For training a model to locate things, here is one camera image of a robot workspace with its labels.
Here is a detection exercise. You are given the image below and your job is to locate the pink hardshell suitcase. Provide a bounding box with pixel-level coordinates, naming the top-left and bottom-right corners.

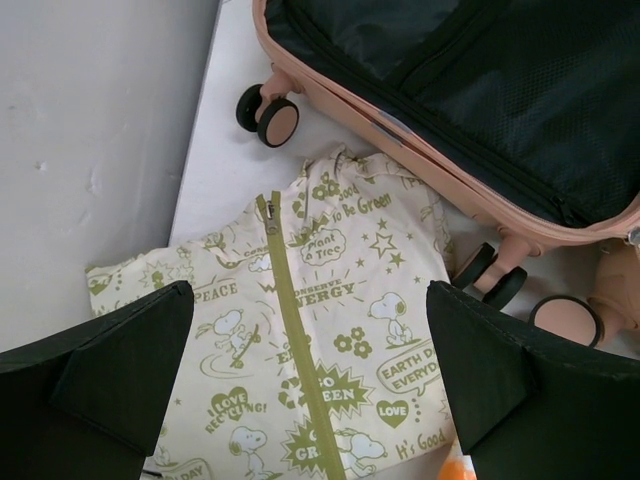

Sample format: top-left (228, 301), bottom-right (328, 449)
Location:
top-left (236, 1), bottom-right (639, 346)

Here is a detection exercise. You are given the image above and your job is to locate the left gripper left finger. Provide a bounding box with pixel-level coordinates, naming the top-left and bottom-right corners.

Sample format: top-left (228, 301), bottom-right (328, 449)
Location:
top-left (1, 281), bottom-right (194, 479)

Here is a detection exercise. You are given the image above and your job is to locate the orange white tie-dye garment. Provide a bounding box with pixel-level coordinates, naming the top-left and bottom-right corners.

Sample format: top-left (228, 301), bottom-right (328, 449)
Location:
top-left (436, 439), bottom-right (477, 480)

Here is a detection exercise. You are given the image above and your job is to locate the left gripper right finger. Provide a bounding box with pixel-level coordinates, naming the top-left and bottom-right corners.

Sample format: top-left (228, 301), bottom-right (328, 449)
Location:
top-left (426, 281), bottom-right (639, 480)

